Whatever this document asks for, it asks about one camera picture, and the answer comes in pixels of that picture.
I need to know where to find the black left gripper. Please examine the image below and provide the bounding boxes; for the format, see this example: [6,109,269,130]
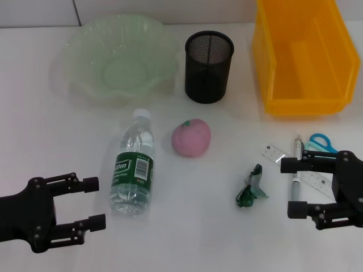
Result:
[0,172,107,253]

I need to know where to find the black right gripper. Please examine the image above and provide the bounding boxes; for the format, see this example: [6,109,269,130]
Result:
[280,150,363,230]

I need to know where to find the transparent plastic ruler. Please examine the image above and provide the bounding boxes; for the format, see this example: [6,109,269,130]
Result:
[260,143,337,201]

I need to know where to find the pink toy peach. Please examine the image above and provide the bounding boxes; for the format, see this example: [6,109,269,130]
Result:
[171,118,212,158]

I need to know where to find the green plastic wrapper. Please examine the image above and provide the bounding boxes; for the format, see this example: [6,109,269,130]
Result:
[235,163,270,209]

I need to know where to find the yellow plastic bin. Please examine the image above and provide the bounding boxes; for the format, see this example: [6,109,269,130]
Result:
[251,0,361,116]

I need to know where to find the blue-handled scissors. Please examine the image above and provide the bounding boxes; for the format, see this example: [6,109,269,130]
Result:
[303,133,340,155]

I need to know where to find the grey ballpoint pen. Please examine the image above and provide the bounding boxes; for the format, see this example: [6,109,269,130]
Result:
[289,135,304,209]

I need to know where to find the clear green-label water bottle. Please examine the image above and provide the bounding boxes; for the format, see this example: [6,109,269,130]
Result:
[108,108,157,218]

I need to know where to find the black mesh pen holder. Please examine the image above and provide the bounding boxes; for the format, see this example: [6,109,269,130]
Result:
[184,30,235,104]

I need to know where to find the green translucent fruit bowl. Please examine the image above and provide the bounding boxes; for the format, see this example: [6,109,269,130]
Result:
[50,14,182,107]

